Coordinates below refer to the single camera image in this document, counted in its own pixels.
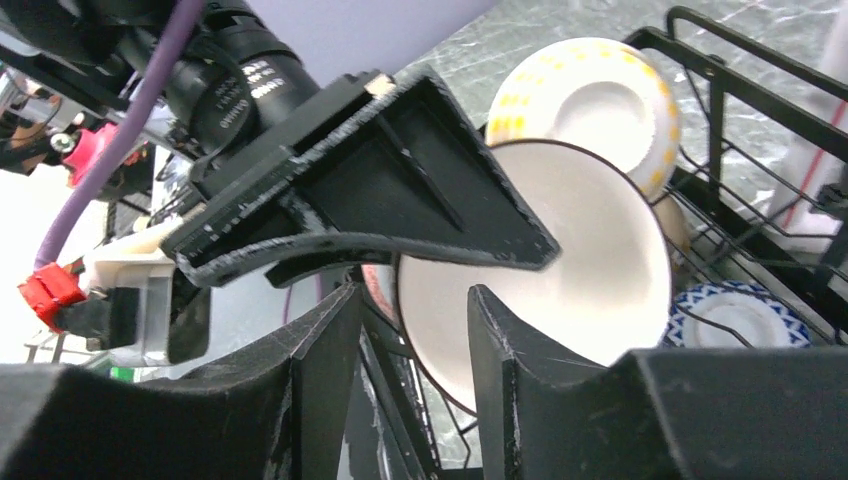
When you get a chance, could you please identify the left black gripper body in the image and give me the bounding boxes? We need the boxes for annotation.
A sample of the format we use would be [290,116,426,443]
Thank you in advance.
[0,0,399,200]

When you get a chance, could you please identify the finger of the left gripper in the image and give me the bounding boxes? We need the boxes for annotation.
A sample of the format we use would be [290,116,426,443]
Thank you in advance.
[162,68,559,287]

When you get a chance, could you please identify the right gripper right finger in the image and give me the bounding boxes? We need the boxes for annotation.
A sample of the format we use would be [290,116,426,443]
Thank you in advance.
[467,285,847,479]

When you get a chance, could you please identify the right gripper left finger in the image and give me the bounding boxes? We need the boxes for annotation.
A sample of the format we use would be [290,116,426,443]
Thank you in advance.
[1,283,363,479]

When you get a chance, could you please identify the blue white patterned bowl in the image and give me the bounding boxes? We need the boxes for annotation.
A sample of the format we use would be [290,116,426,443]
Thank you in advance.
[662,280,812,348]

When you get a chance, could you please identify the pink patterned bowl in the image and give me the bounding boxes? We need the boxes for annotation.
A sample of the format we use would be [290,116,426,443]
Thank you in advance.
[361,264,399,327]

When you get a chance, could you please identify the teal white bowl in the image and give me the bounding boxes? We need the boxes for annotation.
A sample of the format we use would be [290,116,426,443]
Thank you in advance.
[395,140,672,412]

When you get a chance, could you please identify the yellow patterned bowl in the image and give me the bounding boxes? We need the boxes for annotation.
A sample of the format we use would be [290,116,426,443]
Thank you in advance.
[484,37,682,200]

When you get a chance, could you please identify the tan speckled bowl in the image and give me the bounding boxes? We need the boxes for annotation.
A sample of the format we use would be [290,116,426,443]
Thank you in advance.
[653,196,691,271]

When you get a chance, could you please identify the white pvc pipe frame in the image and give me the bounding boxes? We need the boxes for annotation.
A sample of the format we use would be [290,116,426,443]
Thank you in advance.
[767,10,847,254]

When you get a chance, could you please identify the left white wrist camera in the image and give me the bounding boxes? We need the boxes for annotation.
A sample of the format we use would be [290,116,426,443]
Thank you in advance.
[18,218,211,368]

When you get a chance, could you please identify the black wire dish rack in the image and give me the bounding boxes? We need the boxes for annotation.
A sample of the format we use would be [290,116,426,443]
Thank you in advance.
[357,5,848,480]

